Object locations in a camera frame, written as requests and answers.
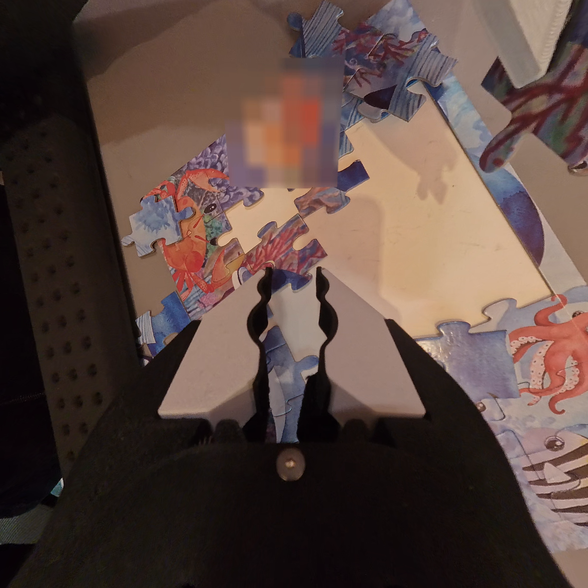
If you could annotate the blue puzzle piece striped end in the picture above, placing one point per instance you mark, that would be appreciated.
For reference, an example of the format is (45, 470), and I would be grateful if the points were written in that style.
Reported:
(167, 317)

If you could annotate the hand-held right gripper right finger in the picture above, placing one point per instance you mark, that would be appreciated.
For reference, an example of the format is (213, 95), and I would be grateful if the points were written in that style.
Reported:
(372, 367)

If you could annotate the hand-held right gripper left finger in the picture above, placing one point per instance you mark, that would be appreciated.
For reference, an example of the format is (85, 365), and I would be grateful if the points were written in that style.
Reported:
(211, 367)

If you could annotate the pale blue striped puzzle piece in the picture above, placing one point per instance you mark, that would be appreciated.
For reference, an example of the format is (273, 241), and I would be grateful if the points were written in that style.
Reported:
(321, 27)

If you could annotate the dark blue puzzle piece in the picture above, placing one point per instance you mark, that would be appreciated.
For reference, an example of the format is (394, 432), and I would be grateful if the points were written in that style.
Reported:
(473, 358)

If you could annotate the black perforated chair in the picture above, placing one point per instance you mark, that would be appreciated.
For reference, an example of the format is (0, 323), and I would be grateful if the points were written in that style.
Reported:
(69, 275)

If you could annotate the sea animal jigsaw puzzle tray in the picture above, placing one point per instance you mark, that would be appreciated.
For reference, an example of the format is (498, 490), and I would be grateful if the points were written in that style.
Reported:
(413, 220)

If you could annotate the red coral puzzle piece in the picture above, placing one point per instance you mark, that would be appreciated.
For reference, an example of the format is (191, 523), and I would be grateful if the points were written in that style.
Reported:
(551, 110)
(285, 248)

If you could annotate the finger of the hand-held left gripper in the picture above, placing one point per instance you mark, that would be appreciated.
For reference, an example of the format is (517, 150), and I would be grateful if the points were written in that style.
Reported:
(519, 36)

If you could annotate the pale blue white puzzle piece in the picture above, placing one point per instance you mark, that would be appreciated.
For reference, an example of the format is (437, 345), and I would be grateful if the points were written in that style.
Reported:
(154, 225)

